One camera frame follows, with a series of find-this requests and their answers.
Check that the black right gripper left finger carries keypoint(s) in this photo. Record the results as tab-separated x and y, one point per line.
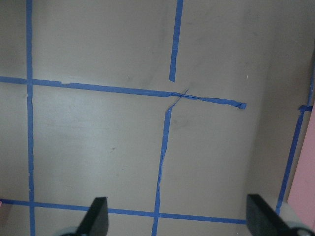
96	220

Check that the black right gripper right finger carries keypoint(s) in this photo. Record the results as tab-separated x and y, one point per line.
262	220

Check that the pink plastic bin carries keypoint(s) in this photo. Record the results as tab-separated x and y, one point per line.
302	193

